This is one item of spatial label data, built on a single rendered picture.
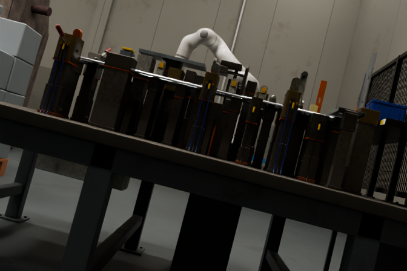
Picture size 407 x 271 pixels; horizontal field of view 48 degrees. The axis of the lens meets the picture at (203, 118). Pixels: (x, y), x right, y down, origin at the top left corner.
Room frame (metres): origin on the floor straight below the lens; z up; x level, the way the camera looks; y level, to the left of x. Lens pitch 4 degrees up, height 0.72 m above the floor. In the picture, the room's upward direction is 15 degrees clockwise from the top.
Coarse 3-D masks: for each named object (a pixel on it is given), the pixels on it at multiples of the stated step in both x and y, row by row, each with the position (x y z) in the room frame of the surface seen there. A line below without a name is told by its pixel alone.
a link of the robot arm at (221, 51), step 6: (216, 42) 2.80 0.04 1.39; (222, 42) 2.84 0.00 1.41; (210, 48) 2.85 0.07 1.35; (216, 48) 2.83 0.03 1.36; (222, 48) 2.76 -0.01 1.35; (228, 48) 2.79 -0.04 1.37; (216, 54) 2.77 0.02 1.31; (222, 54) 2.73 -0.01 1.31; (228, 54) 2.73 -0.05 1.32; (228, 60) 2.71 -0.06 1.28; (234, 60) 2.72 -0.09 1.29; (258, 84) 2.71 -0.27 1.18; (258, 90) 2.73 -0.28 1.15
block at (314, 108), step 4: (312, 108) 2.18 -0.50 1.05; (316, 108) 2.18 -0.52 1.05; (316, 112) 2.18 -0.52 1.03; (308, 120) 2.19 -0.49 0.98; (308, 124) 2.19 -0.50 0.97; (304, 136) 2.19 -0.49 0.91; (304, 140) 2.19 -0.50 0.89; (304, 144) 2.19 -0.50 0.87; (300, 152) 2.19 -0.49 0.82; (300, 156) 2.19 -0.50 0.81; (296, 168) 2.19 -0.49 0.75; (296, 172) 2.19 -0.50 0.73
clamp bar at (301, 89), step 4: (304, 72) 2.21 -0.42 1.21; (300, 76) 2.23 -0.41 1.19; (304, 76) 2.21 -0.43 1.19; (300, 80) 2.23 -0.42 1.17; (304, 80) 2.24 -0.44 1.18; (300, 84) 2.24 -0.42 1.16; (304, 84) 2.23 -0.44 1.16; (300, 88) 2.23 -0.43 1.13; (304, 88) 2.22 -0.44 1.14; (300, 92) 2.23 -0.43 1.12; (300, 100) 2.21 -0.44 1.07; (300, 104) 2.21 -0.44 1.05
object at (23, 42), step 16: (0, 16) 3.49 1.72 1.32; (0, 32) 3.98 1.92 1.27; (16, 32) 3.98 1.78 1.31; (32, 32) 4.16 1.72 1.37; (0, 48) 3.98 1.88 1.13; (16, 48) 3.98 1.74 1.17; (32, 48) 4.26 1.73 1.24; (0, 64) 3.73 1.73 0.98; (16, 64) 4.02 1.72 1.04; (32, 64) 4.37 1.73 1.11; (0, 80) 3.81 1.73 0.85; (16, 80) 4.12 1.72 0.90; (0, 96) 3.89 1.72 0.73; (16, 96) 4.21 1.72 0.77; (0, 144) 4.17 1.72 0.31; (0, 160) 4.25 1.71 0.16; (0, 176) 4.35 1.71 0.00
